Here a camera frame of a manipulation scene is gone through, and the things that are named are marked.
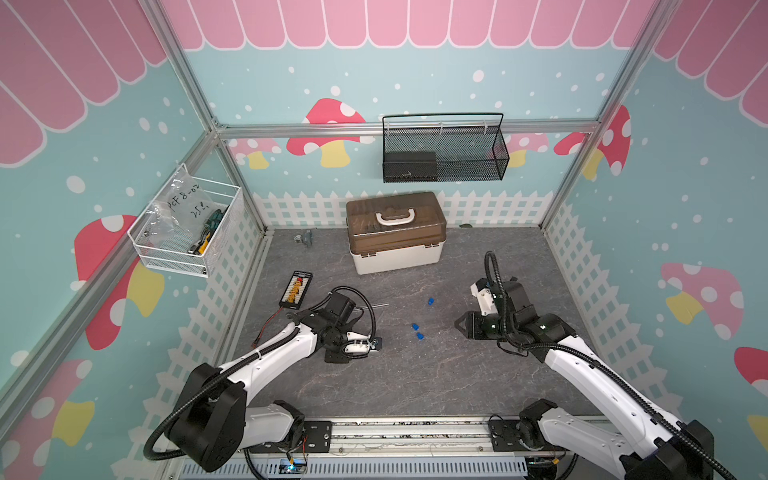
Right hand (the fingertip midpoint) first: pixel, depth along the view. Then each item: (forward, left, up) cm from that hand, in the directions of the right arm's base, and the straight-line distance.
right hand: (460, 323), depth 78 cm
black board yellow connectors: (+19, +50, -12) cm, 55 cm away
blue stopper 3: (+3, +10, -15) cm, 18 cm away
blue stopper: (+16, +5, -15) cm, 22 cm away
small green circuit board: (-29, +43, -16) cm, 54 cm away
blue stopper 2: (+7, +11, -15) cm, 20 cm away
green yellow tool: (+17, +63, +21) cm, 68 cm away
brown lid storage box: (+28, +17, +6) cm, 34 cm away
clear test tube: (+13, +24, -14) cm, 31 cm away
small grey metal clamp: (+44, +51, -12) cm, 69 cm away
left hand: (-2, +32, -10) cm, 33 cm away
